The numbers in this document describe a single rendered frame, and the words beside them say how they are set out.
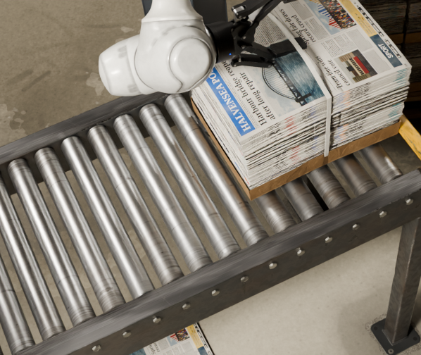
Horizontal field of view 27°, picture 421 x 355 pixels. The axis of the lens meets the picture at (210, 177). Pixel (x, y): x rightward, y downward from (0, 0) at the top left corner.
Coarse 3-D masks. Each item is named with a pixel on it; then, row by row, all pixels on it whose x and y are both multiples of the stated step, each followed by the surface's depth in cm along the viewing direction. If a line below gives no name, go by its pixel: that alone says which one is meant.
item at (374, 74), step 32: (320, 0) 186; (352, 0) 186; (320, 32) 181; (352, 32) 180; (384, 32) 180; (352, 64) 175; (384, 64) 175; (352, 96) 174; (384, 96) 179; (352, 128) 183
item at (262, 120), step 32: (256, 32) 182; (224, 64) 178; (192, 96) 197; (224, 96) 174; (256, 96) 173; (288, 96) 172; (224, 128) 180; (256, 128) 169; (288, 128) 172; (256, 160) 176; (288, 160) 182
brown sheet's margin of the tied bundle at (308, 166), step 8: (192, 104) 199; (208, 128) 193; (216, 144) 194; (312, 160) 185; (232, 168) 188; (296, 168) 184; (304, 168) 186; (312, 168) 188; (280, 176) 184; (288, 176) 185; (296, 176) 187; (240, 184) 189; (264, 184) 183; (272, 184) 185; (280, 184) 186; (248, 192) 184; (256, 192) 184; (264, 192) 186
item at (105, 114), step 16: (128, 96) 206; (144, 96) 205; (160, 96) 205; (96, 112) 204; (112, 112) 204; (128, 112) 204; (48, 128) 203; (64, 128) 202; (80, 128) 202; (112, 128) 205; (144, 128) 211; (16, 144) 201; (32, 144) 200; (48, 144) 200; (0, 160) 198; (32, 160) 201; (64, 160) 206; (16, 192) 207
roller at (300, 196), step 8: (288, 184) 189; (296, 184) 188; (304, 184) 189; (288, 192) 188; (296, 192) 187; (304, 192) 187; (296, 200) 186; (304, 200) 186; (312, 200) 186; (296, 208) 187; (304, 208) 185; (312, 208) 184; (320, 208) 185; (304, 216) 185; (312, 216) 184
